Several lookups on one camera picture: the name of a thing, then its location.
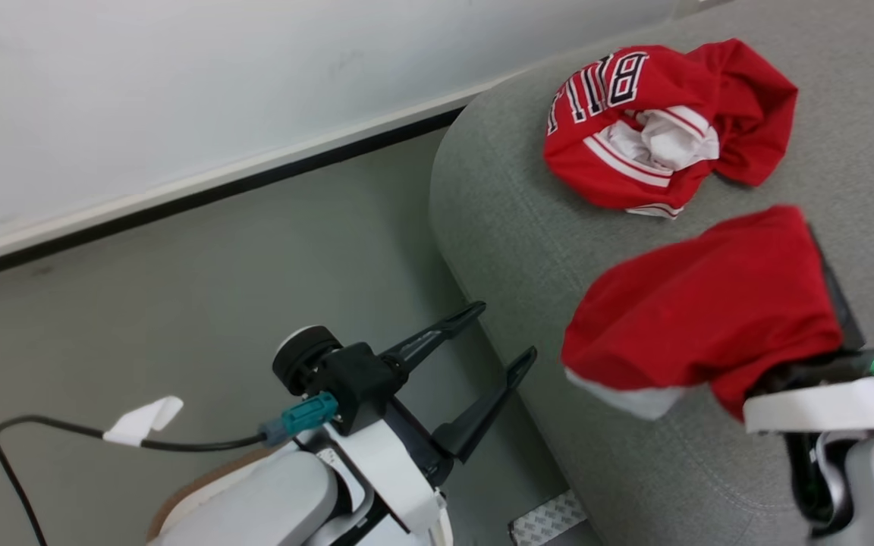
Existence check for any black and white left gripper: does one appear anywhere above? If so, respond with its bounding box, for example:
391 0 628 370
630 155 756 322
308 300 539 546

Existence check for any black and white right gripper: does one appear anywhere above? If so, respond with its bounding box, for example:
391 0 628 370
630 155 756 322
743 221 874 435

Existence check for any plain red garment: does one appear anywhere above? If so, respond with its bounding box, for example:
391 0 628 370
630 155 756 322
561 205 846 422

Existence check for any red lettered sports jersey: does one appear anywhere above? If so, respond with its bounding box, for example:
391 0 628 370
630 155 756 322
543 38 800 221

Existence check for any light grey fabric sofa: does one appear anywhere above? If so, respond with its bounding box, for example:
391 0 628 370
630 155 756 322
428 0 874 546

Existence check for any white patterned floor tape strip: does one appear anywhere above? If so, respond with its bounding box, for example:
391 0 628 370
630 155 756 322
508 489 589 546

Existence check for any white and black baseboard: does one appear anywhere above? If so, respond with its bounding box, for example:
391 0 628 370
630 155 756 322
0 76 502 289

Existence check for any teal cable connector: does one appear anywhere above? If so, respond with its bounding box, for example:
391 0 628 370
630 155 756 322
259 391 339 448

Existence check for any thin black cable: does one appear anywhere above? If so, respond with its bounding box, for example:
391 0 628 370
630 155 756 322
0 415 269 546

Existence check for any white cable label tag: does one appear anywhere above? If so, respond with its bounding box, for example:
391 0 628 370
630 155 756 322
102 395 184 447

